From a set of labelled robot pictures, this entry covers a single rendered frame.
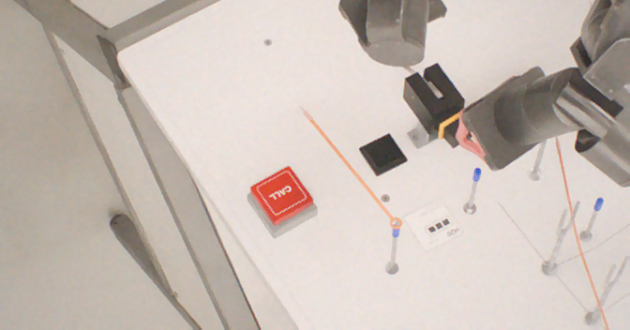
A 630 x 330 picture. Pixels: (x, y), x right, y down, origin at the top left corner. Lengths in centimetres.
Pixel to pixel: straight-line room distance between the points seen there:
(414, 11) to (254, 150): 28
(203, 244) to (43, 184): 82
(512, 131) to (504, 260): 19
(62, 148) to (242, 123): 105
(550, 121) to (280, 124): 38
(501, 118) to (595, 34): 14
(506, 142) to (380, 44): 15
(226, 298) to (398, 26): 64
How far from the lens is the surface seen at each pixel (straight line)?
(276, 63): 146
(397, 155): 138
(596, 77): 112
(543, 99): 114
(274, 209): 132
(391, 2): 120
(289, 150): 139
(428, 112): 132
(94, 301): 256
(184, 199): 164
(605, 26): 111
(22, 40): 236
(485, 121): 121
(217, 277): 170
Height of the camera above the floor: 226
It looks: 59 degrees down
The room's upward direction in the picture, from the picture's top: 123 degrees clockwise
